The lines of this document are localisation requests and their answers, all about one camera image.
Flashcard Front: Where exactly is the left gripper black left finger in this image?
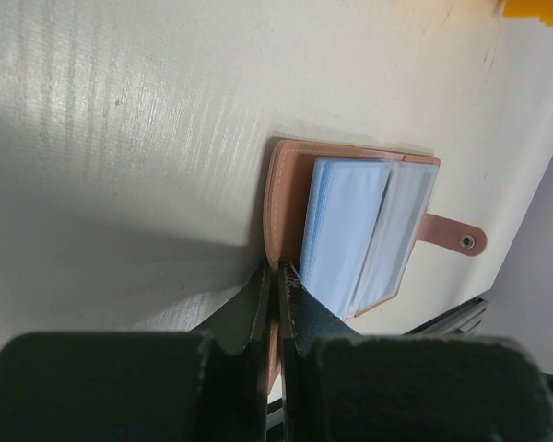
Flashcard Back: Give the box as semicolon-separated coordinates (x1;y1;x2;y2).
0;263;272;441

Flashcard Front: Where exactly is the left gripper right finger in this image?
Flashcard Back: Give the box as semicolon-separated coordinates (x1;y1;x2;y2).
277;262;553;441

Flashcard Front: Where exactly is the brown leather card holder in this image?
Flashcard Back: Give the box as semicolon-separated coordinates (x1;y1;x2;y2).
262;138;488;401

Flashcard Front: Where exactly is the yellow plastic bin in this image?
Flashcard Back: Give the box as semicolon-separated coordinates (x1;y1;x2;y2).
502;0;553;27

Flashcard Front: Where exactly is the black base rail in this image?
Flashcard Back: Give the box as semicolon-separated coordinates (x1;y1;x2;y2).
407;297;489;334

